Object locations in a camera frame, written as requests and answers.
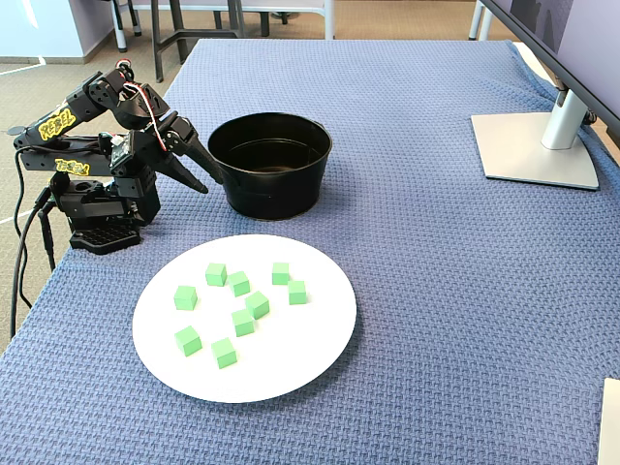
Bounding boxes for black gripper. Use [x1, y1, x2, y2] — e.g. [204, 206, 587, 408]
[152, 113, 226, 194]

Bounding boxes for thin black camera cable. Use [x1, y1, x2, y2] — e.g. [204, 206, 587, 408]
[12, 147, 30, 219]

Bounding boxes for computer monitor screen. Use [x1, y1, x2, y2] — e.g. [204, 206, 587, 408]
[479, 0, 620, 151]

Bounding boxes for white round plate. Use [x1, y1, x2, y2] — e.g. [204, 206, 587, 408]
[132, 233, 358, 404]

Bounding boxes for silver monitor stand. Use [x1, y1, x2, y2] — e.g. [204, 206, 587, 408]
[470, 77, 601, 192]

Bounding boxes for white flat board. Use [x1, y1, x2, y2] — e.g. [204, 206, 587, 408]
[596, 377, 620, 465]

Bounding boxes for small wrist camera board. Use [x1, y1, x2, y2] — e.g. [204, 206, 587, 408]
[108, 129, 135, 176]

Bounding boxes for long black cable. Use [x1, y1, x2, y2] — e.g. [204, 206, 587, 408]
[8, 205, 47, 340]

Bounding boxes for red white servo wires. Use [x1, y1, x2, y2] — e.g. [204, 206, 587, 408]
[115, 58, 171, 151]

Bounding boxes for blue woven tablecloth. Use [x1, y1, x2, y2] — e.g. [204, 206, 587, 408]
[0, 38, 620, 465]

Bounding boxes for thick black cable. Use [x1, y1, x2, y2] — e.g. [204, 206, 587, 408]
[38, 202, 59, 270]

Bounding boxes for black metal bucket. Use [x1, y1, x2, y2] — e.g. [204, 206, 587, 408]
[206, 111, 334, 222]

